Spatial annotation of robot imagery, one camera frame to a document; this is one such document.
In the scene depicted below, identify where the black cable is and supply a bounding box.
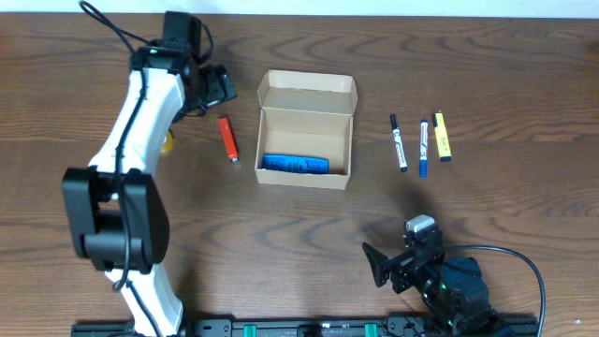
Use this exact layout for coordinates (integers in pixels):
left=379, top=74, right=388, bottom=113
left=442, top=243, right=548, bottom=337
left=78, top=0, right=214, bottom=337

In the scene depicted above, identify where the right black cable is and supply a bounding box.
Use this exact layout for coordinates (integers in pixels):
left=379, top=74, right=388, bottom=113
left=442, top=243, right=548, bottom=337

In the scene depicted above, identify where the yellow highlighter pen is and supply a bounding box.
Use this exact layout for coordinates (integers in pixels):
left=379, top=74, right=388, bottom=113
left=432, top=111, right=452, bottom=162

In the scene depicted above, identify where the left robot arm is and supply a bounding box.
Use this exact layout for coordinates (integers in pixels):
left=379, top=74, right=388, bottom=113
left=62, top=11, right=237, bottom=336

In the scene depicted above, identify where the left black cable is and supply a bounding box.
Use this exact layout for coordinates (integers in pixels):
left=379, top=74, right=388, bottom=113
left=78, top=0, right=214, bottom=337

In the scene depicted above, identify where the yellow tape roll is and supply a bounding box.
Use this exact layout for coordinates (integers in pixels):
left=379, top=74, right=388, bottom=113
left=160, top=129, right=174, bottom=154

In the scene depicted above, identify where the blue plastic holder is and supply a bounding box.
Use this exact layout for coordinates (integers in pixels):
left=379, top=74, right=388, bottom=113
left=262, top=154, right=329, bottom=174

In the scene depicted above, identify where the blue whiteboard marker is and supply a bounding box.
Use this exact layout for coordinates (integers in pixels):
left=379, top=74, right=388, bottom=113
left=418, top=120, right=429, bottom=178

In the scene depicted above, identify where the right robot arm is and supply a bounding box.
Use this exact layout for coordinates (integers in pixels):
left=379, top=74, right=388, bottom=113
left=362, top=224, right=514, bottom=336

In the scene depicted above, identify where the black whiteboard marker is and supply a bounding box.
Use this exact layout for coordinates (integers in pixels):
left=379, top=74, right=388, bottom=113
left=390, top=114, right=408, bottom=172

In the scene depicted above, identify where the open cardboard box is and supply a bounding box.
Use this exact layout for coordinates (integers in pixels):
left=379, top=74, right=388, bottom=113
left=255, top=70, right=358, bottom=190

